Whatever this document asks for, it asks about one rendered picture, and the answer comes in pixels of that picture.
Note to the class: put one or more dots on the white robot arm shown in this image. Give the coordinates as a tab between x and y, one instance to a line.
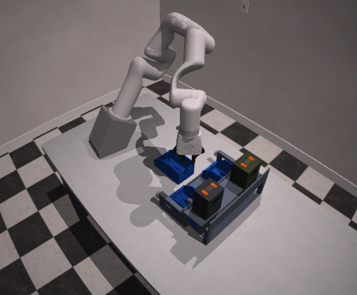
190	102

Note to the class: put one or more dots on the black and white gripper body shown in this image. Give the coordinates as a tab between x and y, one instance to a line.
189	145

